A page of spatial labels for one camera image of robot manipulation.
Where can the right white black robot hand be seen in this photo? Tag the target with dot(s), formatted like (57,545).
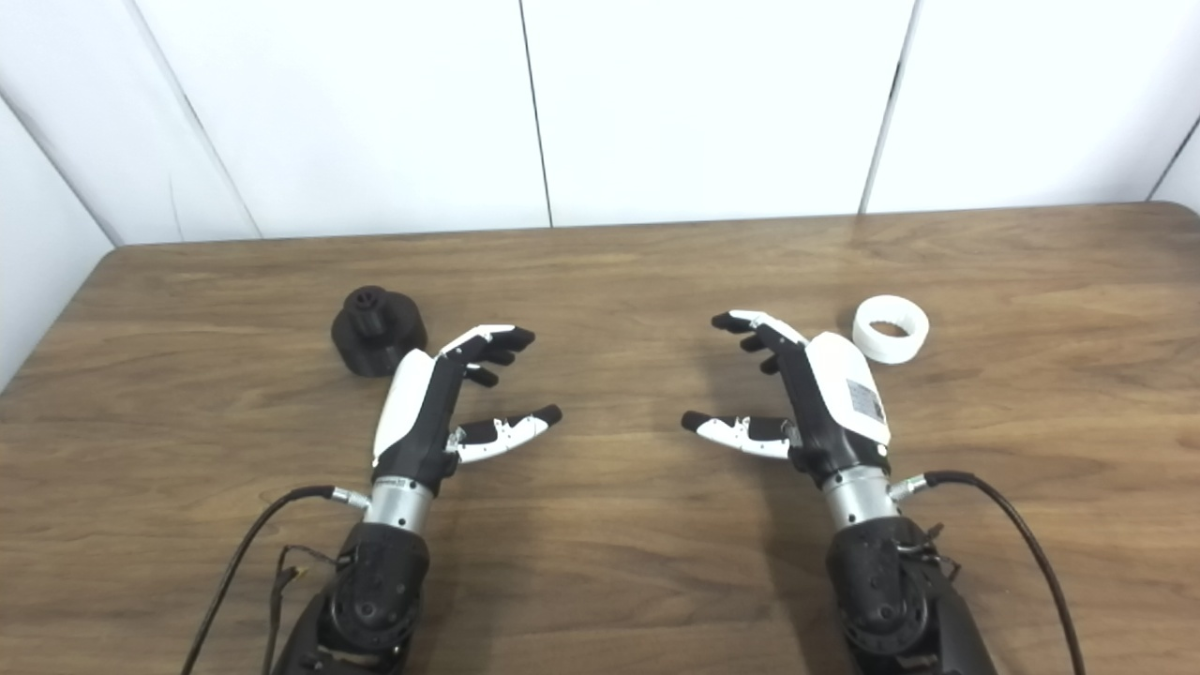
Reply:
(834,403)

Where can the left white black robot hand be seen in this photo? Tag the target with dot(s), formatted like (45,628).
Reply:
(422,412)

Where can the round black part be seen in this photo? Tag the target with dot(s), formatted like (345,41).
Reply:
(378,330)

